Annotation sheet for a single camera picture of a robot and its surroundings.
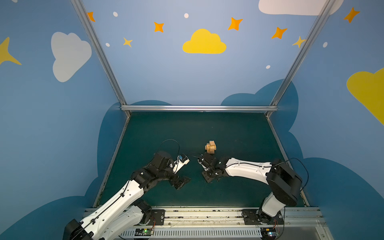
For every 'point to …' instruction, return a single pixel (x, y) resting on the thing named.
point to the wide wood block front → (211, 148)
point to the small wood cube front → (212, 143)
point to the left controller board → (144, 232)
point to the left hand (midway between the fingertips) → (186, 172)
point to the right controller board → (268, 233)
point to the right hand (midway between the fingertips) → (207, 173)
